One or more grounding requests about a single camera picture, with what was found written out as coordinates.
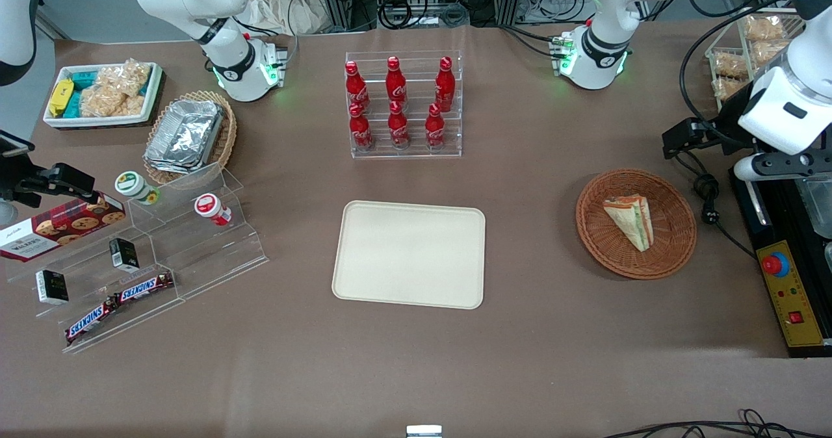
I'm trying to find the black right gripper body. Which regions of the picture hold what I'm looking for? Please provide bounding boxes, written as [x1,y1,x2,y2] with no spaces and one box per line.
[0,159,38,209]

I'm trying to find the wrapped triangular sandwich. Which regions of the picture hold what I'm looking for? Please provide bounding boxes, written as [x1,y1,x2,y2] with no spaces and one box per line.
[603,194,655,253]

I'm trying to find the brown round wicker basket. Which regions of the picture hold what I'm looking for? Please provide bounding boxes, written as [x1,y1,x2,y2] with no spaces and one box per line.
[575,168,697,280]

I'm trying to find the tan oval wicker basket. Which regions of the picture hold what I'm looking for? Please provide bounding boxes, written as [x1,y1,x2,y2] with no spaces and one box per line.
[143,90,239,190]

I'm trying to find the beige plastic serving tray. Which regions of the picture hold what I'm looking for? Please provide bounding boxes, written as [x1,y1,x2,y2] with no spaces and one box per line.
[331,200,487,310]

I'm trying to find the red chocolate cookie box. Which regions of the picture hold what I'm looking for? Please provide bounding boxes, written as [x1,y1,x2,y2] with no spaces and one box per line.
[0,192,127,264]

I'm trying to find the clear bag fried snacks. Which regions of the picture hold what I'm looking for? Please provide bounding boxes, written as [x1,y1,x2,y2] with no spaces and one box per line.
[714,53,749,79]
[752,39,792,67]
[711,77,743,102]
[743,14,786,42]

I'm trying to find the green lid white cup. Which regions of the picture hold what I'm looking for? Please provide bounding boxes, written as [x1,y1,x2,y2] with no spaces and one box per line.
[114,171,161,207]

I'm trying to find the yellow snack pack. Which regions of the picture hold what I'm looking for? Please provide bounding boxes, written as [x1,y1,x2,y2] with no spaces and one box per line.
[48,78,75,118]

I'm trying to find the clear bag rice crackers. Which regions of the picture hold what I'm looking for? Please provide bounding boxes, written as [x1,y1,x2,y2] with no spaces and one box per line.
[96,60,152,99]
[79,84,146,119]

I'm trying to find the small black white box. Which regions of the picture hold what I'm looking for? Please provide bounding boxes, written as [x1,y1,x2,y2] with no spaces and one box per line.
[109,237,140,274]
[35,268,70,306]

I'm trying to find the teal snack pack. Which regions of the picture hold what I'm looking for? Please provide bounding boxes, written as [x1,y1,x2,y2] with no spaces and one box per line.
[64,68,99,118]

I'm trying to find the black yellow control box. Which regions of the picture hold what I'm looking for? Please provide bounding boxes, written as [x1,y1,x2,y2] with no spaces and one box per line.
[712,86,832,359]

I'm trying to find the white rectangular snack bin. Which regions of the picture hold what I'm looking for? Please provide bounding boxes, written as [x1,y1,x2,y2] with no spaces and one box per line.
[42,61,164,131]

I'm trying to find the stacked aluminium foil trays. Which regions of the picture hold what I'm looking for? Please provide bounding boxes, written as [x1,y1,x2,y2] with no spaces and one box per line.
[143,98,226,174]

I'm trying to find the brown Snickers bar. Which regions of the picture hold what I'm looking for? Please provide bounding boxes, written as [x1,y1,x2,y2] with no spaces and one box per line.
[64,298,120,345]
[115,271,176,304]

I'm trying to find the red lid white cup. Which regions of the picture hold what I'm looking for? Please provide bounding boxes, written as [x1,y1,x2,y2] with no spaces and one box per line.
[194,192,233,227]

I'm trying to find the clear acrylic stepped shelf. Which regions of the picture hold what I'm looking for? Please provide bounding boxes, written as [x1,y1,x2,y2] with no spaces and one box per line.
[6,161,269,355]

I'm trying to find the red cola bottle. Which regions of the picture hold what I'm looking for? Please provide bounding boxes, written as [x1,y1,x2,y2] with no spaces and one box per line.
[385,56,408,110]
[387,101,410,149]
[348,103,374,151]
[424,103,447,149]
[344,60,371,114]
[434,56,456,112]

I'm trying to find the beige cloth bag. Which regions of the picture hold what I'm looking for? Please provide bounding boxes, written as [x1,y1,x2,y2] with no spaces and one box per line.
[242,0,340,36]

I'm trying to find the clear acrylic bottle rack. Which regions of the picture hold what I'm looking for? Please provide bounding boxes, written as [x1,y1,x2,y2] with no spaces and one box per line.
[344,50,463,160]

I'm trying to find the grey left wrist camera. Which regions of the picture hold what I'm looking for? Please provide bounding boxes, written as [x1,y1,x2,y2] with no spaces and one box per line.
[733,152,832,183]

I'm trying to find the black power cable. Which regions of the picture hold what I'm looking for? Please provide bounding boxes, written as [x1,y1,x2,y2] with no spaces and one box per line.
[675,0,790,261]

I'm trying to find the black floor cables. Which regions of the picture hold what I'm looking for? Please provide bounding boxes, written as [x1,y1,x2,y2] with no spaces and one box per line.
[601,408,832,438]

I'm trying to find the coiled black cable bundle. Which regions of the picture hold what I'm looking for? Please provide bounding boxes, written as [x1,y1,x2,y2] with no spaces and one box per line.
[376,0,470,31]

